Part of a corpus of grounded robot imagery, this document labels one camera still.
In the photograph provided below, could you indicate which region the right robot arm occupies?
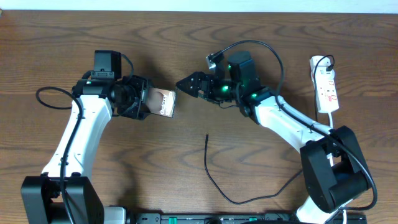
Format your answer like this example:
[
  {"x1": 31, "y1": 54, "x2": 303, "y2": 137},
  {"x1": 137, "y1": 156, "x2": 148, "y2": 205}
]
[{"x1": 176, "y1": 51, "x2": 375, "y2": 223}]

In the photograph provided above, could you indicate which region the white power strip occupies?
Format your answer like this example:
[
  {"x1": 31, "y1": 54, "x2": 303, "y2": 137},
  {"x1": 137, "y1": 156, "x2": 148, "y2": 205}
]
[{"x1": 309, "y1": 55, "x2": 339, "y2": 114}]

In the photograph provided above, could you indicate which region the white power strip cord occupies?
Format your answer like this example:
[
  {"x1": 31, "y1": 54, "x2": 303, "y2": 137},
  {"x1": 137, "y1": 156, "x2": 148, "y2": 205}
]
[{"x1": 327, "y1": 112, "x2": 348, "y2": 224}]

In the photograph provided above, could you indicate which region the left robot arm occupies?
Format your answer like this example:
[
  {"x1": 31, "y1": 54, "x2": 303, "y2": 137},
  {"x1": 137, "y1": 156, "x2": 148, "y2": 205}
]
[{"x1": 21, "y1": 75, "x2": 153, "y2": 223}]

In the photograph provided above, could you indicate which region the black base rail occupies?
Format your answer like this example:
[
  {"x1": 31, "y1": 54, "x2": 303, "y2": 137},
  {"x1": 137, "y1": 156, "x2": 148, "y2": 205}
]
[{"x1": 126, "y1": 212, "x2": 368, "y2": 224}]

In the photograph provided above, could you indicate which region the bronze Galaxy smartphone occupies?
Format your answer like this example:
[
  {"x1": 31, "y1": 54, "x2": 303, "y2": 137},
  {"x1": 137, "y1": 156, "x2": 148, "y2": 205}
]
[{"x1": 145, "y1": 87, "x2": 176, "y2": 118}]

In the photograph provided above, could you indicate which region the black charger cable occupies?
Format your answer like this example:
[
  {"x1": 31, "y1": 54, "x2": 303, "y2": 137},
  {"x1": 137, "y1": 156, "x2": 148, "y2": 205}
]
[{"x1": 203, "y1": 54, "x2": 336, "y2": 205}]

